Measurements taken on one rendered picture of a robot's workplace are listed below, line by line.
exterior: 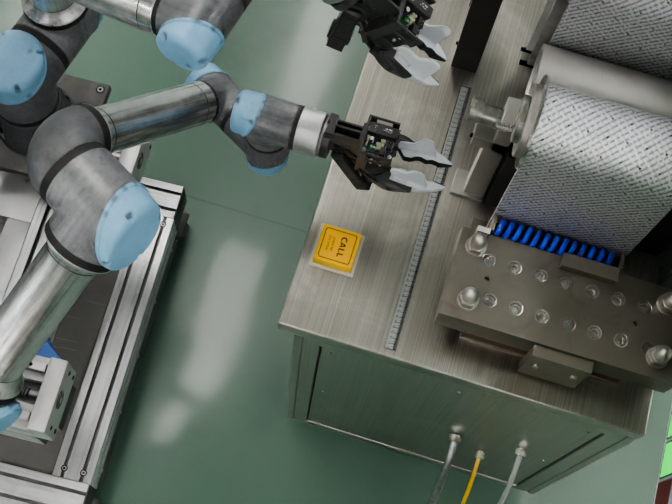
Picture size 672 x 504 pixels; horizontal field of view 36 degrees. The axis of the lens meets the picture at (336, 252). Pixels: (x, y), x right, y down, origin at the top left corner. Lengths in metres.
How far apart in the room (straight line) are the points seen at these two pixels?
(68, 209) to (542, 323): 0.77
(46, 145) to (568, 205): 0.80
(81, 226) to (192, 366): 1.29
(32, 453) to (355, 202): 1.04
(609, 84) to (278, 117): 0.52
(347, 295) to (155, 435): 1.00
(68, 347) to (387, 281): 0.97
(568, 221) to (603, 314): 0.16
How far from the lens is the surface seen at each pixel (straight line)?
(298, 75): 3.04
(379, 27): 1.41
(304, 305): 1.82
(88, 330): 2.56
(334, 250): 1.83
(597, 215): 1.70
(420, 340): 1.82
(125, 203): 1.46
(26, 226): 2.11
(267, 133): 1.69
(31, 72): 1.88
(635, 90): 1.71
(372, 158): 1.68
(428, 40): 1.52
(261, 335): 2.74
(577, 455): 2.14
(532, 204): 1.71
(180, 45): 1.34
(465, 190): 1.91
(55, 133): 1.53
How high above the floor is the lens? 2.64
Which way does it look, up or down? 70 degrees down
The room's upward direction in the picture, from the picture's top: 10 degrees clockwise
